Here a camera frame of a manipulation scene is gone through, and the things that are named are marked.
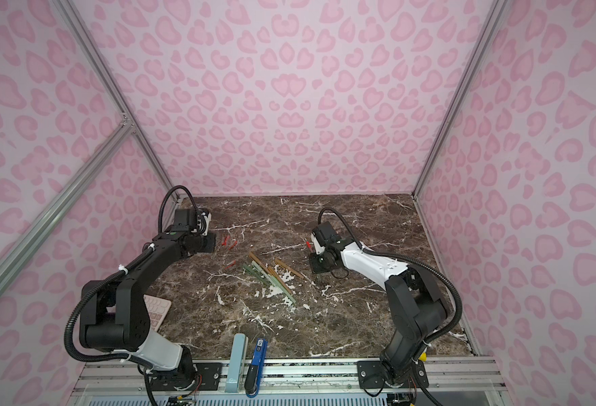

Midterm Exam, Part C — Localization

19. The light green pen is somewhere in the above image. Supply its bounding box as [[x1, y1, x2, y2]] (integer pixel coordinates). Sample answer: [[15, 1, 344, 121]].
[[251, 262, 278, 287]]

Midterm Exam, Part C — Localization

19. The dark green pen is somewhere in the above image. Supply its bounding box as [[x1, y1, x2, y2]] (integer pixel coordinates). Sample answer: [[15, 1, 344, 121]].
[[242, 265, 271, 286]]

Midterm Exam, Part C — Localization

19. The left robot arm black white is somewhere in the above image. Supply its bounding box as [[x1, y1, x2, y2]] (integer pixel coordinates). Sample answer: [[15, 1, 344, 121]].
[[64, 231, 216, 387]]

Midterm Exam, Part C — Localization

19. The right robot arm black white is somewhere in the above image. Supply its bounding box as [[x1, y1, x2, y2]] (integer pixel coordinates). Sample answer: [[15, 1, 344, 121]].
[[309, 239, 462, 390]]

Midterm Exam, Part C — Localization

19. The brown pen right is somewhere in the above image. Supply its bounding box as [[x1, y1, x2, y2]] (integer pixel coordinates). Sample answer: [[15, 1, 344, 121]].
[[274, 259, 307, 280]]

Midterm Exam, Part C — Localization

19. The brown pen left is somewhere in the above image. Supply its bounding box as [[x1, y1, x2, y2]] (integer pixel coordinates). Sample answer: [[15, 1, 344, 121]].
[[248, 251, 271, 271]]

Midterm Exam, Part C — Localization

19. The blue black utility tool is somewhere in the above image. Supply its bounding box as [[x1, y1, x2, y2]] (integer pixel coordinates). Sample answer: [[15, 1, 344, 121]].
[[244, 338, 267, 399]]

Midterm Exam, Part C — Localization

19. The light blue eraser block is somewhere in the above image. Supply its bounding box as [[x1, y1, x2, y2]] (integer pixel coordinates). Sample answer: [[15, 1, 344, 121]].
[[224, 333, 248, 393]]

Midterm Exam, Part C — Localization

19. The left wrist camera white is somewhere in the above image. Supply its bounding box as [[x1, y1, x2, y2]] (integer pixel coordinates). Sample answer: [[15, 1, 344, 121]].
[[198, 210, 212, 235]]

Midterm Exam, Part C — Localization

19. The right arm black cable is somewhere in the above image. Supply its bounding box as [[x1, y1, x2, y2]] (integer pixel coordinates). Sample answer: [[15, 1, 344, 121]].
[[317, 207, 464, 346]]

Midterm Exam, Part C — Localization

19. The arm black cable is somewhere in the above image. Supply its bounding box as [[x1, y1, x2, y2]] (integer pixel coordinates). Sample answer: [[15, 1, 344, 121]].
[[157, 184, 200, 234], [317, 207, 464, 346]]

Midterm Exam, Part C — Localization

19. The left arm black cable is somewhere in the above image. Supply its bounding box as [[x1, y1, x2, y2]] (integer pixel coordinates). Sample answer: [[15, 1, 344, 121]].
[[157, 184, 200, 234]]

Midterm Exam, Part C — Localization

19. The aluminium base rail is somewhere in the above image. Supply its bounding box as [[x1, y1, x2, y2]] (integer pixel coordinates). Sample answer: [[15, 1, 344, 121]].
[[67, 356, 512, 405]]

